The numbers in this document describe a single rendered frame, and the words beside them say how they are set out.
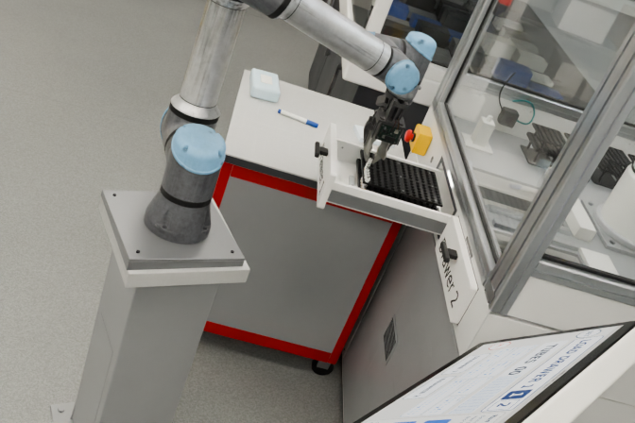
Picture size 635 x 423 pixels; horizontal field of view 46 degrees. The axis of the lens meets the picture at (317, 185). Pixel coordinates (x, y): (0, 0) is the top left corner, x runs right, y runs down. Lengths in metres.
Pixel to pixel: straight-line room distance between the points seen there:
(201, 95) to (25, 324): 1.14
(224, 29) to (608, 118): 0.79
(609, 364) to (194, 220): 0.91
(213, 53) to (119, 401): 0.89
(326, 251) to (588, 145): 1.08
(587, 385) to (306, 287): 1.38
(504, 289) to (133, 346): 0.85
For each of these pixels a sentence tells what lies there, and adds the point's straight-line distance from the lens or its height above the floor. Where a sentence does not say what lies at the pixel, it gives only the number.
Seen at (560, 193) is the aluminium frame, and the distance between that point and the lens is 1.45.
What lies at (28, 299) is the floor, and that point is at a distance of 2.63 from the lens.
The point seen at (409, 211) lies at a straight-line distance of 1.93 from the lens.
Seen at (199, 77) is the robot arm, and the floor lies 1.10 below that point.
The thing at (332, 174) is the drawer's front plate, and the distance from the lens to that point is 1.84.
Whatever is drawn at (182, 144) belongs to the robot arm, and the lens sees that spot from 1.59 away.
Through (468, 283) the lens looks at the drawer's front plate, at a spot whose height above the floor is 0.92.
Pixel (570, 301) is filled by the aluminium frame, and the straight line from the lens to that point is 1.62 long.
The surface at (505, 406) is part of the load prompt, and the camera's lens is 1.03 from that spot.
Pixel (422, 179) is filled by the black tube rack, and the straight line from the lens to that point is 2.06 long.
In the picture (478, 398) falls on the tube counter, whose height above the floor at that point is 1.11.
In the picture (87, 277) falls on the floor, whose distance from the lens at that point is 2.74.
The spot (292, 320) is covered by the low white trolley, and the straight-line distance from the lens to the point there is 2.45.
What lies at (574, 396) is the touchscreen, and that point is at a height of 1.19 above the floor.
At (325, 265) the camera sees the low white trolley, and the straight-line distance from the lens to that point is 2.31.
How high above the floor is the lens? 1.79
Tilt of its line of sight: 29 degrees down
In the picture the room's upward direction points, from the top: 21 degrees clockwise
